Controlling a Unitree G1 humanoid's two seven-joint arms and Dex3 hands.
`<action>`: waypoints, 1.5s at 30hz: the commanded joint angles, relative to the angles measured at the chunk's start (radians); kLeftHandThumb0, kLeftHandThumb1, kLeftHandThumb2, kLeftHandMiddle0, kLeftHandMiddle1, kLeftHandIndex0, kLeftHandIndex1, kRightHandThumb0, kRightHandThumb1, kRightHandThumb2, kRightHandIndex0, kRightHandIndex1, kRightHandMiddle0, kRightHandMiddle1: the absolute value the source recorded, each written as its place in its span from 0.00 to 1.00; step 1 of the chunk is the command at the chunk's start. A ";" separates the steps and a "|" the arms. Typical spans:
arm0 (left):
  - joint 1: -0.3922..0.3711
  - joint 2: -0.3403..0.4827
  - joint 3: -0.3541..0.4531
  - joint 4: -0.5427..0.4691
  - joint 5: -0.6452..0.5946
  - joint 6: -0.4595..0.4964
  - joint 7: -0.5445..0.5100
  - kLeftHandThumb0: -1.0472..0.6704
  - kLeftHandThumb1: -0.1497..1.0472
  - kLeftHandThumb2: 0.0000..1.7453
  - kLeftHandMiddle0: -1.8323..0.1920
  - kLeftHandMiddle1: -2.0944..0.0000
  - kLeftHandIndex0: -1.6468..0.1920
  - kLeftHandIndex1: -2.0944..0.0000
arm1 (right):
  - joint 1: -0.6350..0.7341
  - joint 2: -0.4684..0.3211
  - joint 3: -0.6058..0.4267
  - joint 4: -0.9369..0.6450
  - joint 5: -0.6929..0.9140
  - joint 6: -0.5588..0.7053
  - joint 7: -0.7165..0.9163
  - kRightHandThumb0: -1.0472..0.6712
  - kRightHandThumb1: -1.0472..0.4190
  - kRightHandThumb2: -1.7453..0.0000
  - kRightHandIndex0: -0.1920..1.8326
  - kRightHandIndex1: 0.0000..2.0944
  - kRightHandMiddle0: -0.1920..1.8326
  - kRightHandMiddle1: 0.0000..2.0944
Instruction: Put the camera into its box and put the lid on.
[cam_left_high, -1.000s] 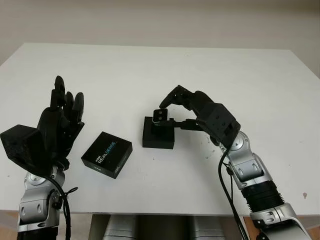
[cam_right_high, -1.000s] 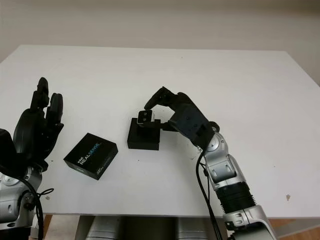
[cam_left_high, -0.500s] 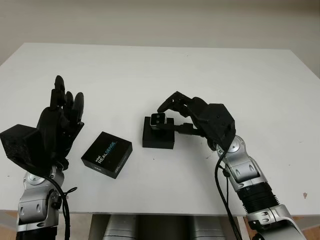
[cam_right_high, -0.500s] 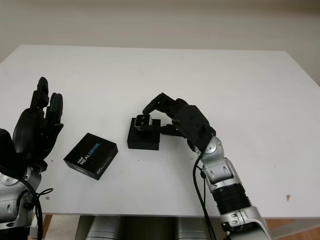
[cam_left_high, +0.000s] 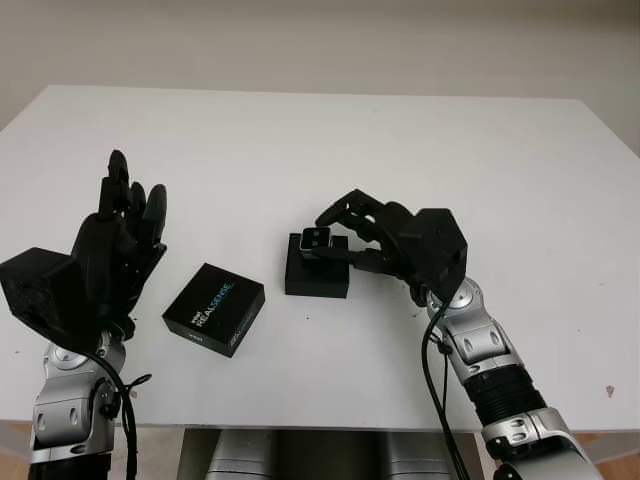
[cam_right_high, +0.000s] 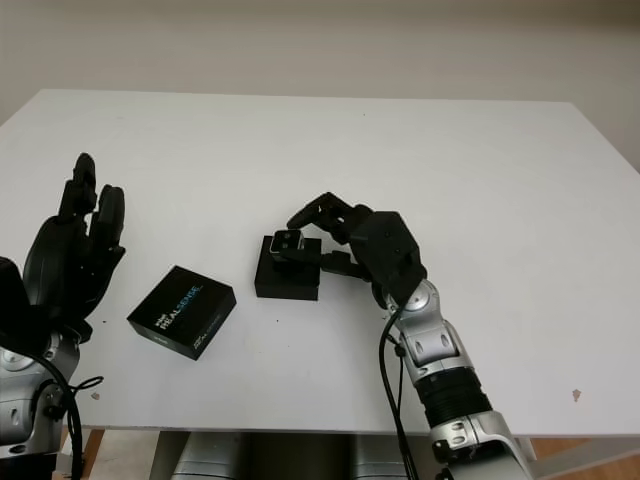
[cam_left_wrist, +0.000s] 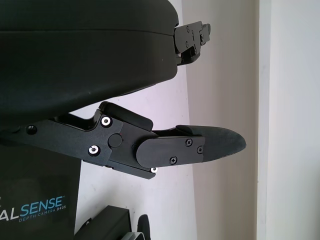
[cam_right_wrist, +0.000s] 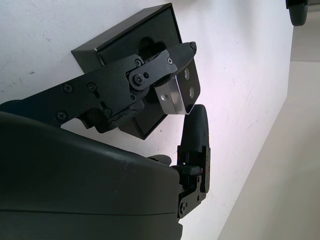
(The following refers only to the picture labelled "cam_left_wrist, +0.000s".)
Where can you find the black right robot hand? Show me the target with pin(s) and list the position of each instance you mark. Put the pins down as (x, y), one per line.
(143, 225)

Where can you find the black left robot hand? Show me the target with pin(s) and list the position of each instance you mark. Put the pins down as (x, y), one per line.
(75, 62)

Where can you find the black RealSense box lid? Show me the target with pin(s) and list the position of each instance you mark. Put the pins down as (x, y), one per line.
(37, 187)

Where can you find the black box base with insert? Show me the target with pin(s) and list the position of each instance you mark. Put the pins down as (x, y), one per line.
(110, 222)

